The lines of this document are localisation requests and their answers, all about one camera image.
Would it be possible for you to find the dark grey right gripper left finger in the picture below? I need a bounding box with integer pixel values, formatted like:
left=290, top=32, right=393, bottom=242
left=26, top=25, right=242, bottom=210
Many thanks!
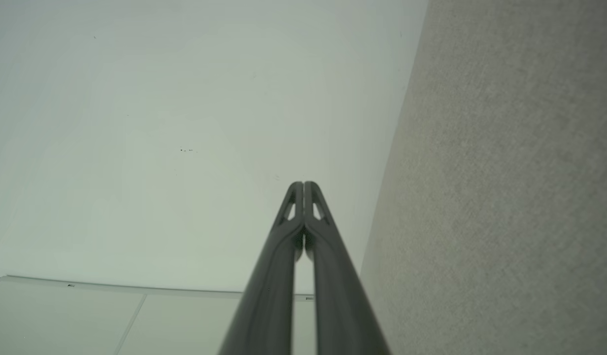
left=219, top=181, right=304, bottom=355

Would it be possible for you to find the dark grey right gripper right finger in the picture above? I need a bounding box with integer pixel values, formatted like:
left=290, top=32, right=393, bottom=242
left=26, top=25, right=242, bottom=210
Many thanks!
left=304, top=181, right=392, bottom=355

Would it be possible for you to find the grey fabric sofa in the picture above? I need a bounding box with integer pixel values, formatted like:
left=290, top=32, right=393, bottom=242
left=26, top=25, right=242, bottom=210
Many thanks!
left=360, top=0, right=607, bottom=355

